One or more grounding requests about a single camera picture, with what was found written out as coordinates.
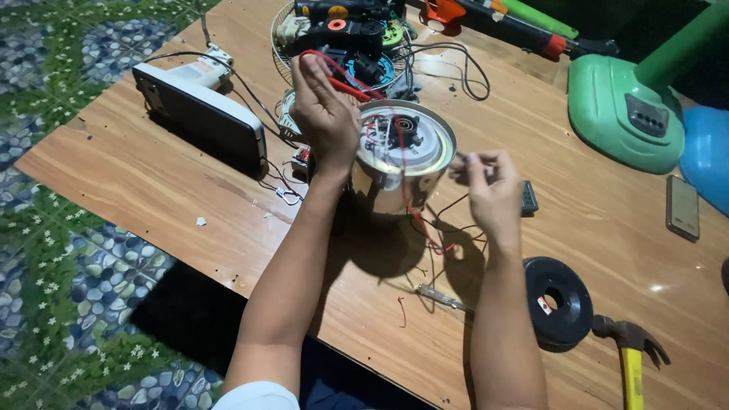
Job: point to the small metal clip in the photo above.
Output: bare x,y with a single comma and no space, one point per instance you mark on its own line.
289,196

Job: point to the red multimeter probe with lead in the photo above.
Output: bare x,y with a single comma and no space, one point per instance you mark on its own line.
347,86

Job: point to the green plastic stick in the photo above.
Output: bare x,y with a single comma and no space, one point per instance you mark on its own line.
541,18

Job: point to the white round plastic part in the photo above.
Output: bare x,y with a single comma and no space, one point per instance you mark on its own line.
286,119

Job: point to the black multimeter probe with lead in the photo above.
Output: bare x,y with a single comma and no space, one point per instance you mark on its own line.
453,202

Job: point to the green fan base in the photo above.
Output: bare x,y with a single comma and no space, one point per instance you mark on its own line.
609,114

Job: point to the stainless steel kettle body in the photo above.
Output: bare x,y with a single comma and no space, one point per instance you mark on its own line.
393,182

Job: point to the person's right fingers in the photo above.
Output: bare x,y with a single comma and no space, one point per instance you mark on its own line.
475,165

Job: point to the white and black appliance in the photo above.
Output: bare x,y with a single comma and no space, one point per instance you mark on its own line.
199,114

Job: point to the person's white sleeve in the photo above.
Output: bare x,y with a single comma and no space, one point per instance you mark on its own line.
256,397

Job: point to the dark smartphone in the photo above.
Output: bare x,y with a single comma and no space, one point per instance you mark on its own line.
682,208

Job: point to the blue round plastic object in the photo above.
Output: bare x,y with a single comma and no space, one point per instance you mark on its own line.
709,159

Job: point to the small black multimeter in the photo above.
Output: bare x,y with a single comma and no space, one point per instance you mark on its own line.
529,199

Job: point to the person's left fingers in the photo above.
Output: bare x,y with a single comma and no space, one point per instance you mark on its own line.
310,74

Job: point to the person's right hand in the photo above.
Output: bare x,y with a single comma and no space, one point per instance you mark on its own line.
494,196

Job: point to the person's left hand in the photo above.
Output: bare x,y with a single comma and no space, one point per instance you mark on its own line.
324,122

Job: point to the small grey and red component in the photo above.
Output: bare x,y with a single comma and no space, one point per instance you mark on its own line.
300,162

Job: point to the long black and red tool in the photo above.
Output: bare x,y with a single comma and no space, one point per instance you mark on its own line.
524,35

